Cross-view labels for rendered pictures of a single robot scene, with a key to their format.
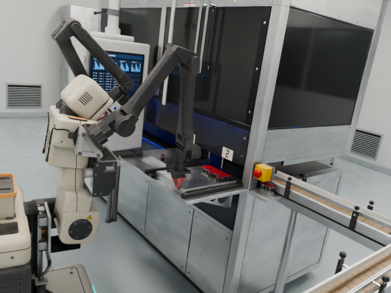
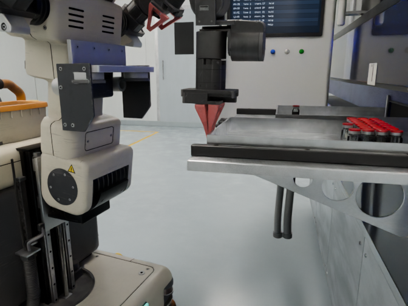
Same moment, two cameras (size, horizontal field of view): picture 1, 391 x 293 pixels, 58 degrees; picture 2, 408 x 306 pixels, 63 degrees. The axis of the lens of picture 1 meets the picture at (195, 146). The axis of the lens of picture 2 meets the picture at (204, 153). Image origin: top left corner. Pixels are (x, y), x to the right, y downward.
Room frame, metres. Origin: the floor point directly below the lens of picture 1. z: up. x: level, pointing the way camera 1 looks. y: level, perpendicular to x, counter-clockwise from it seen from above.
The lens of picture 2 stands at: (1.18, -0.45, 1.03)
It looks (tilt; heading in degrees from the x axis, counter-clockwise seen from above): 14 degrees down; 53
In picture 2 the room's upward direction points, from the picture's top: straight up
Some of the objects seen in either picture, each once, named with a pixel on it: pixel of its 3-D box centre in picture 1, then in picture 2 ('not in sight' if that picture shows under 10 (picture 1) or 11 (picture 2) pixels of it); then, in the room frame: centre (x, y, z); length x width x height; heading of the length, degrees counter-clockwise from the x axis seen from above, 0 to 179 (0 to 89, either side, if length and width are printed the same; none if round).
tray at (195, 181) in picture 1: (196, 178); (300, 135); (1.75, -0.03, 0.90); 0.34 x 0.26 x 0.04; 129
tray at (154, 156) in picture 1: (177, 157); (334, 116); (2.09, 0.11, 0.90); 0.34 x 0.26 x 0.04; 130
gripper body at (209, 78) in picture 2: (179, 166); (210, 79); (1.58, 0.06, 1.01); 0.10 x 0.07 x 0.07; 130
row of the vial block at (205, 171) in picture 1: (212, 175); (357, 134); (1.82, -0.11, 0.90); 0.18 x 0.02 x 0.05; 39
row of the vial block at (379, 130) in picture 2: (214, 174); (370, 134); (1.84, -0.13, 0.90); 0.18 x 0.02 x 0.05; 39
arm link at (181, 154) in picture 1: (182, 154); (214, 45); (1.59, 0.06, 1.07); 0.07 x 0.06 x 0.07; 128
